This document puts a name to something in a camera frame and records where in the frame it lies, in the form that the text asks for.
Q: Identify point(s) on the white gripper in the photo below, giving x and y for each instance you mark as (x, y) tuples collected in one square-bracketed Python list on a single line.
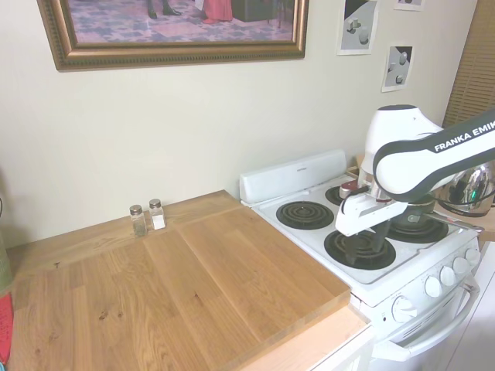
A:
[(359, 212)]

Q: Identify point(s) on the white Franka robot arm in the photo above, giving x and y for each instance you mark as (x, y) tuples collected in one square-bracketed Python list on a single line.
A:
[(402, 158)]

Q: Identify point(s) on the black coil burner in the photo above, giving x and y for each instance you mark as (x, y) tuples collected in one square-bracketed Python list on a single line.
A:
[(433, 235), (304, 213), (371, 257), (332, 194)]

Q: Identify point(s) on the white electric stove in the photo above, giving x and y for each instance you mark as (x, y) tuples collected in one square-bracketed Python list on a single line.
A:
[(386, 282)]

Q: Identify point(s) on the red topped metal canister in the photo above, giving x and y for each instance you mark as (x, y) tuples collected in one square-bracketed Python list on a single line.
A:
[(350, 189)]

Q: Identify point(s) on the white stove knob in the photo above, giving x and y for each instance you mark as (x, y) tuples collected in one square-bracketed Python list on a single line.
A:
[(448, 276), (404, 309), (461, 265), (473, 256), (433, 286)]

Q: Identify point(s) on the small wooden box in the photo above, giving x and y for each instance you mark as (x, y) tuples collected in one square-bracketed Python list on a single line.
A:
[(354, 170)]

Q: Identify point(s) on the shiny steel electric kettle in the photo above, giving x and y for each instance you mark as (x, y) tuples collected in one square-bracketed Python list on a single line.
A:
[(472, 185)]

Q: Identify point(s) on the small grey paper print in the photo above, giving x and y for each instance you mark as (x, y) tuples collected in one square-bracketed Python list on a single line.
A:
[(397, 69)]

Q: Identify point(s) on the wooden window blind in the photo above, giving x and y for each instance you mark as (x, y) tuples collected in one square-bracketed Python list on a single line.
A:
[(473, 65)]

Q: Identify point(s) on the glass salt shaker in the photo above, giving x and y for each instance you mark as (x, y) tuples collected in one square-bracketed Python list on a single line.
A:
[(156, 216)]

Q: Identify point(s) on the large grey paper print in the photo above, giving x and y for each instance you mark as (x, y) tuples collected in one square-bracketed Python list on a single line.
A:
[(357, 27)]

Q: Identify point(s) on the glass pepper shaker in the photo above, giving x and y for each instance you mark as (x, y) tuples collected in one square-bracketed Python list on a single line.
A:
[(137, 222)]

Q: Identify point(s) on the cropped grey paper print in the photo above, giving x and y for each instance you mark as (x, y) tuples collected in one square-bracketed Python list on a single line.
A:
[(408, 4)]

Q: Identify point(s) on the gold framed painting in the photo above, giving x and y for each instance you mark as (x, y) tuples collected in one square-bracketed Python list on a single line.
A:
[(178, 23)]

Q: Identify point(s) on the red cloth item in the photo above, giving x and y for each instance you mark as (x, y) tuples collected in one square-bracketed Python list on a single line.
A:
[(4, 328)]

